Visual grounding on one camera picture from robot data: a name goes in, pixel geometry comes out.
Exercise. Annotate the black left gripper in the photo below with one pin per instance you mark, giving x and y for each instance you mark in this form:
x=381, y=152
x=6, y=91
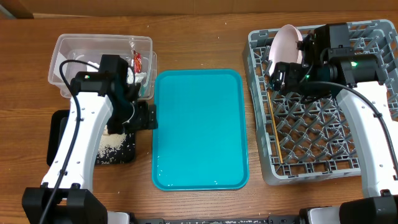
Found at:
x=147, y=118

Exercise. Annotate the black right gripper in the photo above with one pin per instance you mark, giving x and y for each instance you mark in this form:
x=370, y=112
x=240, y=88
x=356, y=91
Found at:
x=278, y=76

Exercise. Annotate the large white plate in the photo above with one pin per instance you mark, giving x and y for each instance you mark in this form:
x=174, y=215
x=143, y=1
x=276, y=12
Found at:
x=284, y=47

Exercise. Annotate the red snack wrapper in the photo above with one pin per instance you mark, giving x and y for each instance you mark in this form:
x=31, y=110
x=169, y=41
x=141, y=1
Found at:
x=137, y=62

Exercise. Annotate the wooden chopstick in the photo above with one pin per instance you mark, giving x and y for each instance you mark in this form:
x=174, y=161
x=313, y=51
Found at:
x=274, y=128

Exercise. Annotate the white napkin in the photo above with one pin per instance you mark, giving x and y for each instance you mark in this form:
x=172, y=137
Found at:
x=135, y=77
x=92, y=67

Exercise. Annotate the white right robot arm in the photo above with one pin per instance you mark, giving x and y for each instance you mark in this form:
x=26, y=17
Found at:
x=363, y=100

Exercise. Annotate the grey dishwasher rack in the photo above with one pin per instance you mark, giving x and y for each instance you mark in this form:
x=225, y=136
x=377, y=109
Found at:
x=314, y=135

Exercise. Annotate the pile of white rice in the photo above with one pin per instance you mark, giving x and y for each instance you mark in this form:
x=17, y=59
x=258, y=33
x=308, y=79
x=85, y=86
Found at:
x=116, y=148

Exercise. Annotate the black tray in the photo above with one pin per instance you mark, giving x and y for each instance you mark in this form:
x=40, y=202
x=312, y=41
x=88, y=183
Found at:
x=57, y=127

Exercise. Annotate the teal plastic tray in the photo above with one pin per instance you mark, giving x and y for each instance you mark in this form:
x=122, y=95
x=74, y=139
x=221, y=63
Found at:
x=200, y=142

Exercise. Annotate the clear plastic bin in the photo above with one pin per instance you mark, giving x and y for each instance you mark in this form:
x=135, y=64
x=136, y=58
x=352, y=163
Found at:
x=91, y=47

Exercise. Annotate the black rail at table edge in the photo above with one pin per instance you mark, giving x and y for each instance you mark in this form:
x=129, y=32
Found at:
x=217, y=221

